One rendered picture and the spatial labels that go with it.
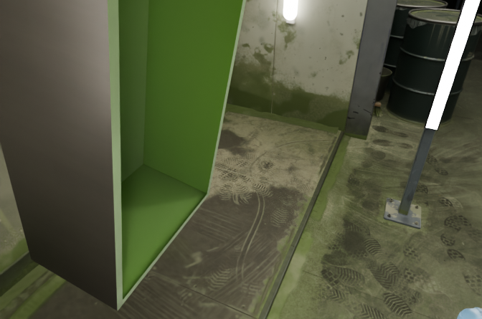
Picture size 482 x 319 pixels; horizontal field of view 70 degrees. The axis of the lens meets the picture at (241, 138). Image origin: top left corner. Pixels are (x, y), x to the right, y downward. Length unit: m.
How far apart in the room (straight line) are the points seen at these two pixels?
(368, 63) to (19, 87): 2.32
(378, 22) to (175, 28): 1.71
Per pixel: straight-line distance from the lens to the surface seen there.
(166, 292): 1.76
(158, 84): 1.40
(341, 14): 2.70
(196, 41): 1.24
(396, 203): 2.38
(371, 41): 2.70
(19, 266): 1.98
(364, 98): 2.84
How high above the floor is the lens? 1.46
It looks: 31 degrees down
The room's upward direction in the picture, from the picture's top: straight up
